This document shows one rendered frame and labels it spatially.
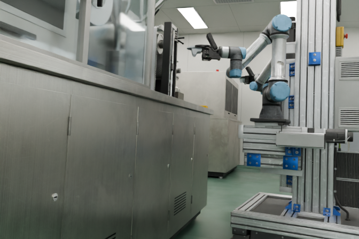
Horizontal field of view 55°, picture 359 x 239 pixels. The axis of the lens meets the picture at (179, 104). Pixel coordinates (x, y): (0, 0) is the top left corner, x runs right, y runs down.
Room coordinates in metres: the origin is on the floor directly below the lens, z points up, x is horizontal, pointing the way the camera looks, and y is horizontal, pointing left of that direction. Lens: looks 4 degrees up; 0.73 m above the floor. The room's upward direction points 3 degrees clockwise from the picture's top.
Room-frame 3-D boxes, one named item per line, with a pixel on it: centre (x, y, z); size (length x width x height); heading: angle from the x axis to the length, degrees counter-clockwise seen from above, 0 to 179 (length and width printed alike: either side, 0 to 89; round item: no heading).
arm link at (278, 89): (2.11, -0.60, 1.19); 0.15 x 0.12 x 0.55; 1
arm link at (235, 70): (2.13, -0.34, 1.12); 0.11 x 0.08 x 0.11; 1
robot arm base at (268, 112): (2.25, -0.60, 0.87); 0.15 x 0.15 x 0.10
